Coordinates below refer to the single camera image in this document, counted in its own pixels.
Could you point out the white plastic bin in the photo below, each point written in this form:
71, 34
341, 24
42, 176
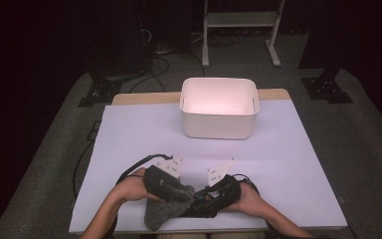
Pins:
219, 126

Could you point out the wooden table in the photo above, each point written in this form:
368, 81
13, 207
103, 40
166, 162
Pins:
146, 98

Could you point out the black stand base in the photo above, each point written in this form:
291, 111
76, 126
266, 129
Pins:
101, 93
325, 89

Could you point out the person's right hand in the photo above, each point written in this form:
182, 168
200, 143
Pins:
250, 202

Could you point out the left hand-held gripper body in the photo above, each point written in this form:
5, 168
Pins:
159, 182

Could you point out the dark floor socket plate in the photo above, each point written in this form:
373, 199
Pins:
94, 131

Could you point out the grey sock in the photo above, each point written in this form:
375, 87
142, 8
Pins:
160, 212

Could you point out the white metal stand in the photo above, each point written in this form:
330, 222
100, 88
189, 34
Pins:
242, 19

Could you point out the black curtain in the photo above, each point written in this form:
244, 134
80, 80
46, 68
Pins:
371, 40
20, 49

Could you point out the dark equipment stand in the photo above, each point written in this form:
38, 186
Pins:
119, 40

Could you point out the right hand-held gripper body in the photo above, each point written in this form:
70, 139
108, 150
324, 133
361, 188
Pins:
224, 195

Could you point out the person's left hand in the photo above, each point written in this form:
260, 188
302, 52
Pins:
131, 189

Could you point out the blue black sock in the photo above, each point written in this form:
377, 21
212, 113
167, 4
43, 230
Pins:
203, 199

